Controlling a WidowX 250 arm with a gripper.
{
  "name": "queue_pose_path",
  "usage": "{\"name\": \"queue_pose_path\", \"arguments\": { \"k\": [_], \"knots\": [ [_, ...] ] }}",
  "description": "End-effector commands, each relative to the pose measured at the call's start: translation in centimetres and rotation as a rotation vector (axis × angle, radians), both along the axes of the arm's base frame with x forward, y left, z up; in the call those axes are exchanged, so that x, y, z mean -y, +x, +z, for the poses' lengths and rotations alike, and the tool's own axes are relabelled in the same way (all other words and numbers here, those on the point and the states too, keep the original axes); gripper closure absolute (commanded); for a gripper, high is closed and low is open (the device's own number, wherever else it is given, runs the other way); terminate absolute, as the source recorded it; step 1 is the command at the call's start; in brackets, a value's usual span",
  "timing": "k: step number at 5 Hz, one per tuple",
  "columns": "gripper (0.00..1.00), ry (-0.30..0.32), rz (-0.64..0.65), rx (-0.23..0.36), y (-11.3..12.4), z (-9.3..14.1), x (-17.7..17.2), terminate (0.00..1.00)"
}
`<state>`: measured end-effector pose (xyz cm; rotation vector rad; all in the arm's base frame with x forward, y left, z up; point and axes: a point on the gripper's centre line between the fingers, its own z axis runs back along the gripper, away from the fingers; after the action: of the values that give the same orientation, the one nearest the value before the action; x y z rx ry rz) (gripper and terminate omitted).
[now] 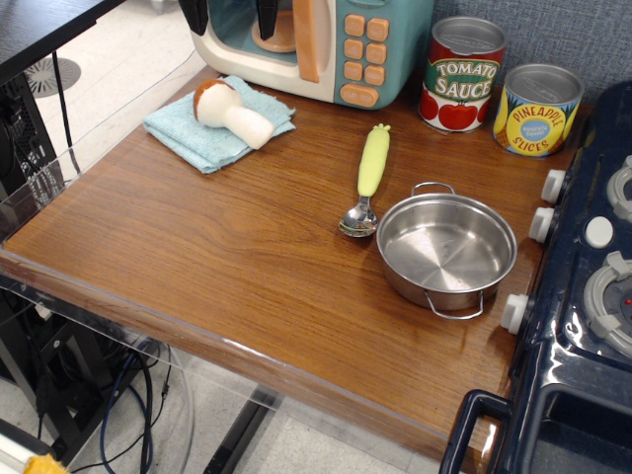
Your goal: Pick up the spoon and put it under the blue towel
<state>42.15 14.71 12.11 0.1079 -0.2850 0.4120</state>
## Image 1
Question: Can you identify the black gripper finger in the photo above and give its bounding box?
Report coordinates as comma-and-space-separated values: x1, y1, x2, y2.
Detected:
256, 0, 278, 40
178, 0, 208, 36

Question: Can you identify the spoon with yellow-green handle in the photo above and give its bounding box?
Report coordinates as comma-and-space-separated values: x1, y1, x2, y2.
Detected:
339, 123, 391, 238

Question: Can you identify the light blue towel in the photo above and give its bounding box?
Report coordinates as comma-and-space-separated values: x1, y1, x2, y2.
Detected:
143, 75, 295, 174

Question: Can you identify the plush mushroom toy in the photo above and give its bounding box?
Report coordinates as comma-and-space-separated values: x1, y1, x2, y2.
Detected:
193, 79, 276, 149

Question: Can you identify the toy microwave oven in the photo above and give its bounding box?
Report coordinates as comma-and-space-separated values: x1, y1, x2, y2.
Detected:
193, 1, 434, 110

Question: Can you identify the black desk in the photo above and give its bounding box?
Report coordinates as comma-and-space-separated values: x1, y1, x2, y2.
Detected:
1, 0, 122, 84

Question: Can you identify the tomato sauce can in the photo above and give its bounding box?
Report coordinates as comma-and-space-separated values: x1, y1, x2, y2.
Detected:
419, 16, 508, 132

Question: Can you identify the clear acrylic guard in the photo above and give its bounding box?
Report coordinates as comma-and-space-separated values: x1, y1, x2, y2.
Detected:
1, 147, 82, 245

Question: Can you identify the pineapple slices can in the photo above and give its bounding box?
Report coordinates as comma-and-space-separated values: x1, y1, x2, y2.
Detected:
493, 63, 585, 158

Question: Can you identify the small steel pot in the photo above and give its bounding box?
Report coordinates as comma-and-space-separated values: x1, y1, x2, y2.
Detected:
376, 182, 517, 320

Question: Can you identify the white stove knob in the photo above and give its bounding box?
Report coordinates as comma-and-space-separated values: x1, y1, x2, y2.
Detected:
501, 294, 529, 335
528, 207, 554, 243
540, 169, 566, 204

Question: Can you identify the black table leg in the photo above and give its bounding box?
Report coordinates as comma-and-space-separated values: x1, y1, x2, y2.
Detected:
202, 389, 277, 474

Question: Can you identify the dark blue toy stove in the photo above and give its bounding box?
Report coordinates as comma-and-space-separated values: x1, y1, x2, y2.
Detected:
440, 82, 631, 473

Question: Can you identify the black cable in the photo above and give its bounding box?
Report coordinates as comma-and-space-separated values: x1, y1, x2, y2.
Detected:
71, 345, 174, 474

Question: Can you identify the blue cable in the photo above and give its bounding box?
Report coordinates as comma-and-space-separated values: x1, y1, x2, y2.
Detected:
100, 345, 154, 474

